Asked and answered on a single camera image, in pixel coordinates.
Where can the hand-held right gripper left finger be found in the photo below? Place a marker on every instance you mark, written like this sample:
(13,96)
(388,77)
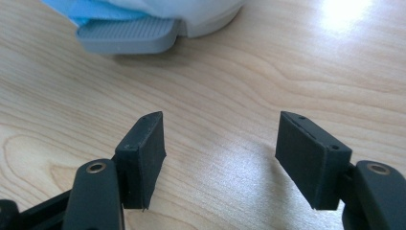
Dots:
(140,159)

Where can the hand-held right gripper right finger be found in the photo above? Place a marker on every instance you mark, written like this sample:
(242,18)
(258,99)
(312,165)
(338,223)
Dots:
(312,159)

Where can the translucent bin liner blue edge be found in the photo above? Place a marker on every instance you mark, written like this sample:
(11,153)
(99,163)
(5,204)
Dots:
(92,11)

